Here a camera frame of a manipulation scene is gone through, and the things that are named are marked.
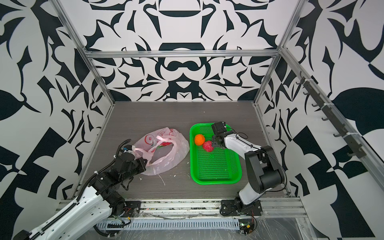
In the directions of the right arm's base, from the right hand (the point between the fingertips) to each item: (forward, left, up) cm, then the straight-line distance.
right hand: (220, 139), depth 94 cm
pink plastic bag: (-5, +36, -2) cm, 36 cm away
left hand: (-15, +41, +7) cm, 44 cm away
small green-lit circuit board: (-44, -7, -5) cm, 45 cm away
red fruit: (-6, +9, +2) cm, 10 cm away
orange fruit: (0, +13, +1) cm, 13 cm away
